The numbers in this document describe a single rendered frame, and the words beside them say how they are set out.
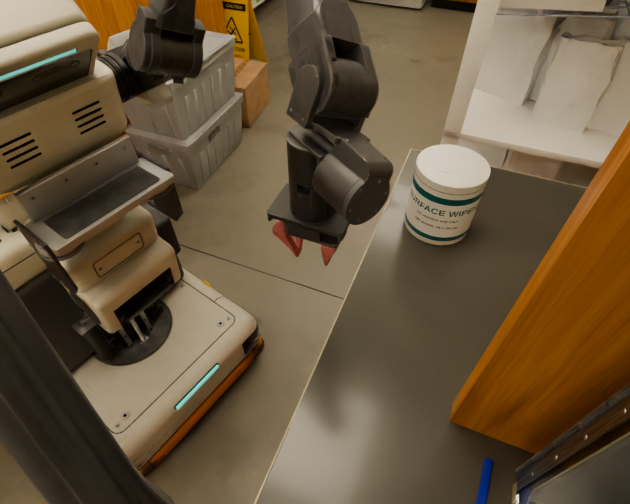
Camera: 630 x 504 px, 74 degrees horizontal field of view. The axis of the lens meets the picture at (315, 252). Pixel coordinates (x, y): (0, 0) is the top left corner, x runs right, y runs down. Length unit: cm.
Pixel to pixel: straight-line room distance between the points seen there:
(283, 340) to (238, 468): 51
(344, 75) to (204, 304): 126
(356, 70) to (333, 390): 44
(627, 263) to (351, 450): 41
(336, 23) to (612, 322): 37
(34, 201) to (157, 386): 80
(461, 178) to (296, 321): 121
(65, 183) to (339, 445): 63
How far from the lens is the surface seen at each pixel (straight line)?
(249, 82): 291
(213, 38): 254
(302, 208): 50
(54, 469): 32
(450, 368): 70
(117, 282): 103
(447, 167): 79
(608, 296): 41
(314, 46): 44
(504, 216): 96
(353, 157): 41
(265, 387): 169
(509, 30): 137
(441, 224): 81
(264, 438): 162
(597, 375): 50
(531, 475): 57
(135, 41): 82
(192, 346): 150
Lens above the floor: 154
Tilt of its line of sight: 48 degrees down
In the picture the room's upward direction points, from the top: straight up
